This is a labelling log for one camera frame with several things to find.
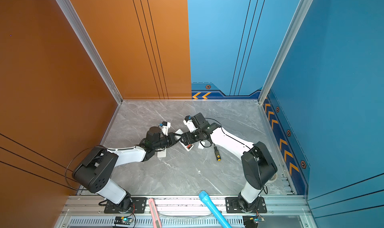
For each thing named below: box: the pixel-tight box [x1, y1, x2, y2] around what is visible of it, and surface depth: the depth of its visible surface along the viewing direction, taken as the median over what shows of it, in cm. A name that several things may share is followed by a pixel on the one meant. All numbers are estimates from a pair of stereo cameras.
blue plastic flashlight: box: [198, 190, 232, 228], surface depth 72 cm
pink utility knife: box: [148, 198, 163, 228], surface depth 72 cm
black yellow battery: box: [213, 146, 222, 162], surface depth 90 cm
